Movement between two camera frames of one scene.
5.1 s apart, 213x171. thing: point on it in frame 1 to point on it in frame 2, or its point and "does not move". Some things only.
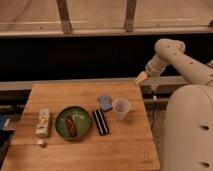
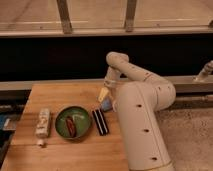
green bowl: (72, 123) does not move
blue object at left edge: (2, 120) does not move
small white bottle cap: (40, 141) does not move
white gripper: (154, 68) to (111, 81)
